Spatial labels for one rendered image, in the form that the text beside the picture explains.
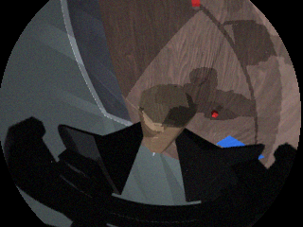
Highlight blue flat strip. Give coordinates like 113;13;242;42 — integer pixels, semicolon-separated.
217;136;265;159

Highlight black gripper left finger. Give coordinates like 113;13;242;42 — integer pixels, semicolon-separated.
58;121;144;196

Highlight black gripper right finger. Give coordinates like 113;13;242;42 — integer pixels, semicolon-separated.
174;129;265;203

